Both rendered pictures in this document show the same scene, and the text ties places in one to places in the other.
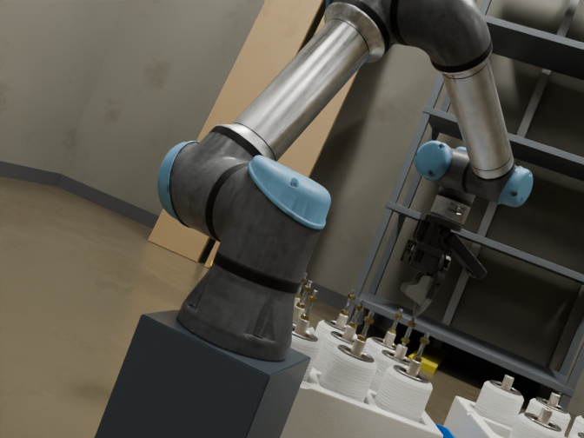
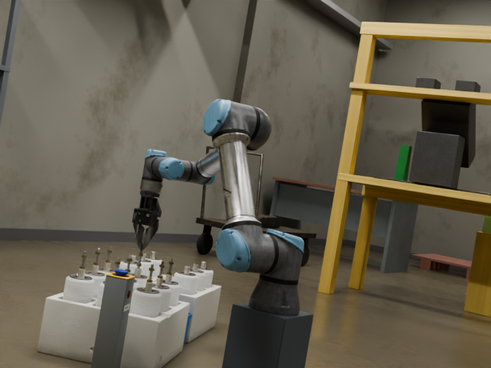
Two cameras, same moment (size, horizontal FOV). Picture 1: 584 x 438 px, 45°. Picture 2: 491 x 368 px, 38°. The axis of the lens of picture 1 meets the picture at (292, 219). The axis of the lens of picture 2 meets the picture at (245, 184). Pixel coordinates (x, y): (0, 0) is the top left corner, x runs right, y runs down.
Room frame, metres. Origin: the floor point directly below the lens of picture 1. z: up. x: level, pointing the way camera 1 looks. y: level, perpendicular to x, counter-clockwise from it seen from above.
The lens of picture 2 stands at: (0.51, 2.08, 0.67)
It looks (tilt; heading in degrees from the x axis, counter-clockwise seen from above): 0 degrees down; 285
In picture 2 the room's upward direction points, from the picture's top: 10 degrees clockwise
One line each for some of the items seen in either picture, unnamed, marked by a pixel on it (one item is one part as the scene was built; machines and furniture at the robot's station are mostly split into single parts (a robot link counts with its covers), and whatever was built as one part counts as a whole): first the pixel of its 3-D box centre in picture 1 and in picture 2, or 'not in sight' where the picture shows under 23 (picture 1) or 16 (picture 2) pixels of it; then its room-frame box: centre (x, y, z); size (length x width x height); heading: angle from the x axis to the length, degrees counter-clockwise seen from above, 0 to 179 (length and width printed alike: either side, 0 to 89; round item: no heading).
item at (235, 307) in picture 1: (245, 301); (276, 292); (0.91, 0.02, 0.35); 0.15 x 0.15 x 0.10
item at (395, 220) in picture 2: not in sight; (340, 223); (1.38, -5.20, 0.36); 1.36 x 0.72 x 0.73; 163
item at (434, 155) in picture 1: (448, 167); (172, 169); (1.40, -0.25, 0.66); 0.11 x 0.11 x 0.08; 49
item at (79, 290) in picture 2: not in sight; (76, 304); (1.59, -0.07, 0.16); 0.10 x 0.10 x 0.18
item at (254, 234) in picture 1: (274, 215); (280, 253); (0.92, 0.02, 0.47); 0.13 x 0.12 x 0.14; 49
